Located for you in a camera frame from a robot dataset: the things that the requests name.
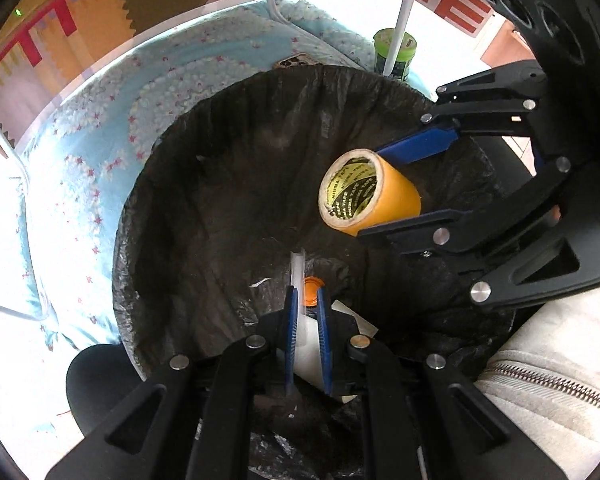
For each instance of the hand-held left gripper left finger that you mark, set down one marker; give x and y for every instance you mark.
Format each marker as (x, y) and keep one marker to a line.
(291, 330)

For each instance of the person's white zip jacket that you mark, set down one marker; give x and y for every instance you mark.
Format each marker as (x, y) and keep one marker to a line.
(555, 340)

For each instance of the smartphone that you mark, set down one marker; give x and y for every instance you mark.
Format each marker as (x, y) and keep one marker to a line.
(295, 61)

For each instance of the green lidded cup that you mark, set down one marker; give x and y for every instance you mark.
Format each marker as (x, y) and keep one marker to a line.
(407, 52)

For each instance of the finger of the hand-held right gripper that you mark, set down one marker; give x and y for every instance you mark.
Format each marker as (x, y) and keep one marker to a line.
(430, 230)
(420, 145)

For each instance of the trash bin with black bag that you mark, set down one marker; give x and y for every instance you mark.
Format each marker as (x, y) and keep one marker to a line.
(220, 220)

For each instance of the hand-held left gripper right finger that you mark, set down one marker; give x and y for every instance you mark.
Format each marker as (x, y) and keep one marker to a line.
(324, 335)

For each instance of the yellow tape roll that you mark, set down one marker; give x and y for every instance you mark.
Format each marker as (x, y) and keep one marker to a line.
(395, 195)

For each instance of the white plastic bottle orange cap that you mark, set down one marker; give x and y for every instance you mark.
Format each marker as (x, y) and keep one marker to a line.
(306, 350)

